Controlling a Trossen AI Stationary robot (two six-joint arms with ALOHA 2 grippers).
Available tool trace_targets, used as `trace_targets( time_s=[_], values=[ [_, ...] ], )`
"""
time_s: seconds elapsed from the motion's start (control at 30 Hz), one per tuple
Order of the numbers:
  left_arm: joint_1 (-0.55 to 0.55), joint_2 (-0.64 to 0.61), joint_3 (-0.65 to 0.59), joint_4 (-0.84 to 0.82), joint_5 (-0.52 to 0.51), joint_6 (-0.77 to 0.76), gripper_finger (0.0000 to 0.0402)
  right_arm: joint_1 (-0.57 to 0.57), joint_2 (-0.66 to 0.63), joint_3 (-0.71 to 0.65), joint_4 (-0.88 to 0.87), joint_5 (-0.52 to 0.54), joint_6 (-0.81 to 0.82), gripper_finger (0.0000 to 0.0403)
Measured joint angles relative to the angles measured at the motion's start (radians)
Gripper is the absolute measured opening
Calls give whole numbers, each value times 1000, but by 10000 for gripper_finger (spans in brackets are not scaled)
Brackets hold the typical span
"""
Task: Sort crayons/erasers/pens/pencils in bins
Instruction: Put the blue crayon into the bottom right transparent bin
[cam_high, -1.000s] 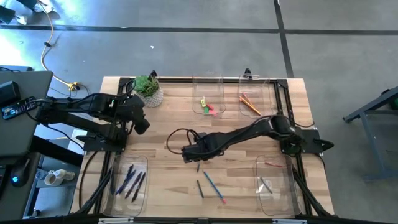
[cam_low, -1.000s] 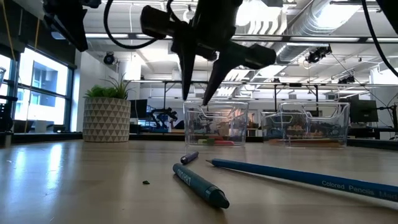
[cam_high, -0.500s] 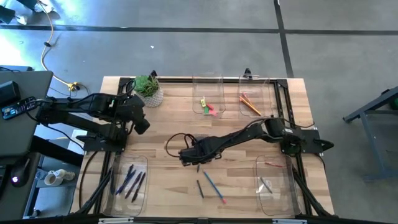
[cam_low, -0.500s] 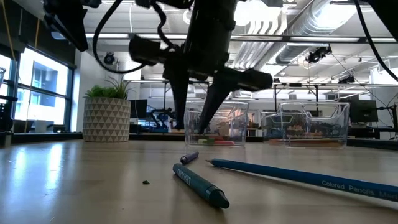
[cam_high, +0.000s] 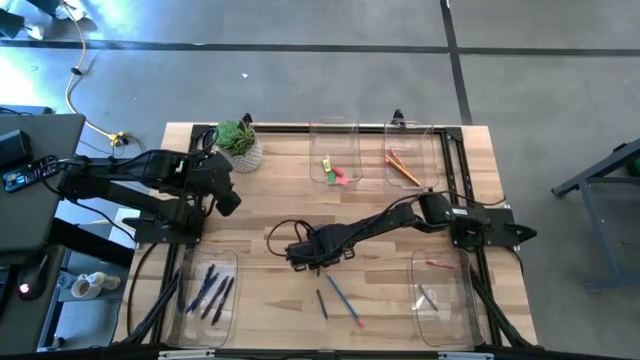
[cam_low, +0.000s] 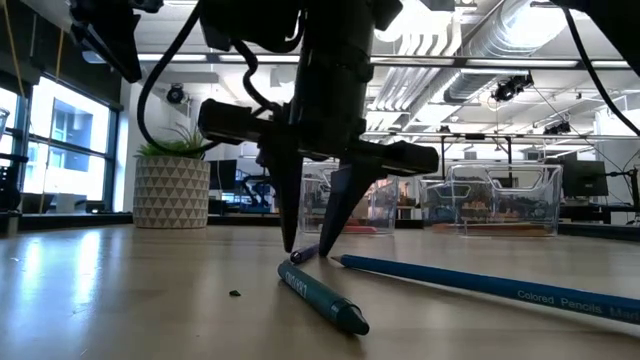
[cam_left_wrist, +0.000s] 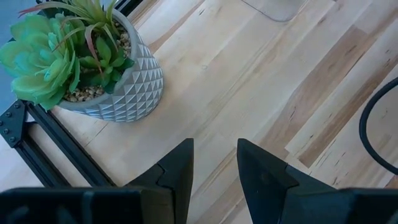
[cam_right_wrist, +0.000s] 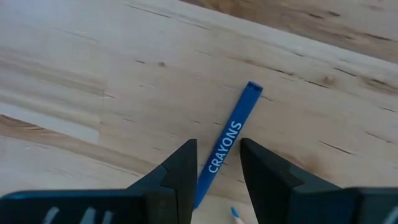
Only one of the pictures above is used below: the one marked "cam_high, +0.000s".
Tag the potted succulent patterned pot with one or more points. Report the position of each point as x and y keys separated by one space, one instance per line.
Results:
x=240 y=142

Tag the black aluminium table frame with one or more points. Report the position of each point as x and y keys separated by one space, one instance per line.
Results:
x=197 y=131

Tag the clear plastic bin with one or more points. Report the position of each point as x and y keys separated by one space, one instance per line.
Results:
x=425 y=145
x=460 y=320
x=345 y=140
x=225 y=260

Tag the dark green crayon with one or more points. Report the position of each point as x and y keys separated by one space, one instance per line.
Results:
x=321 y=304

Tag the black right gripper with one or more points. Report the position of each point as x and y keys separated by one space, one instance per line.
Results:
x=320 y=245

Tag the grey desk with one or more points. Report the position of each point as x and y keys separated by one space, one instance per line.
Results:
x=45 y=220

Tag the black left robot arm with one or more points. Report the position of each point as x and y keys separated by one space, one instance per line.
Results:
x=125 y=175

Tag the yellow pencil pink cap eraser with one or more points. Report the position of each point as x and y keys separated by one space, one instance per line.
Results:
x=398 y=157

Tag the green eraser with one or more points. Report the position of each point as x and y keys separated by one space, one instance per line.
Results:
x=331 y=179

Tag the yellow-green eraser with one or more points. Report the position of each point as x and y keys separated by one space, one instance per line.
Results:
x=327 y=164

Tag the black frame mount post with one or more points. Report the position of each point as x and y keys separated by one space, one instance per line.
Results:
x=246 y=119
x=398 y=118

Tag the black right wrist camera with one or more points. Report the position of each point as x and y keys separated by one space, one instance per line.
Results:
x=349 y=254

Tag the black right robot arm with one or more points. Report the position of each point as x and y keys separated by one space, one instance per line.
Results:
x=390 y=220

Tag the black stand foot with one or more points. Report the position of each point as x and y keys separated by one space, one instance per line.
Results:
x=50 y=6
x=10 y=24

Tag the black box device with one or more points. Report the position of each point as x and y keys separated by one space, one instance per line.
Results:
x=15 y=147

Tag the white mug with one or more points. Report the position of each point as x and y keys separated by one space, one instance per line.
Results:
x=82 y=290

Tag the black computer mouse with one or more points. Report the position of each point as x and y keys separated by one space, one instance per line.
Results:
x=32 y=280

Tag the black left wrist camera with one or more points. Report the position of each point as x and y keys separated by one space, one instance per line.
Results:
x=228 y=202

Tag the small red bead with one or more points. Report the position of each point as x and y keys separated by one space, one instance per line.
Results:
x=441 y=264

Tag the white cylinder object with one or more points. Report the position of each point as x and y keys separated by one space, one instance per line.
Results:
x=107 y=281

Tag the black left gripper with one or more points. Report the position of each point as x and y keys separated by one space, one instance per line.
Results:
x=210 y=172

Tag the grey crayon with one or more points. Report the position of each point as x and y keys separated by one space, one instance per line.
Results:
x=428 y=297

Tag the plain yellow pencil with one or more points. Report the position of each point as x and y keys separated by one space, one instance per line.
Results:
x=405 y=172

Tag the purple pen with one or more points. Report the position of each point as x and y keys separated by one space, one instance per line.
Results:
x=215 y=297

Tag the blue colored pencil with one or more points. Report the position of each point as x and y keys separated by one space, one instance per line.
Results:
x=345 y=301

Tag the grey metal cart frame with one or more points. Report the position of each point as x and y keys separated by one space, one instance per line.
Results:
x=595 y=169

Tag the black smartphone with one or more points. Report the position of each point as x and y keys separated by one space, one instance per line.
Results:
x=30 y=173

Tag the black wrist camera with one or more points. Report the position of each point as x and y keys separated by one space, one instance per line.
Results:
x=349 y=254
x=228 y=202

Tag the black pen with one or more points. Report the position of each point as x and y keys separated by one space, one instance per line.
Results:
x=209 y=272
x=223 y=301

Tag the silver metal bracket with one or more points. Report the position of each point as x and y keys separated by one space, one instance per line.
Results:
x=465 y=356
x=186 y=354

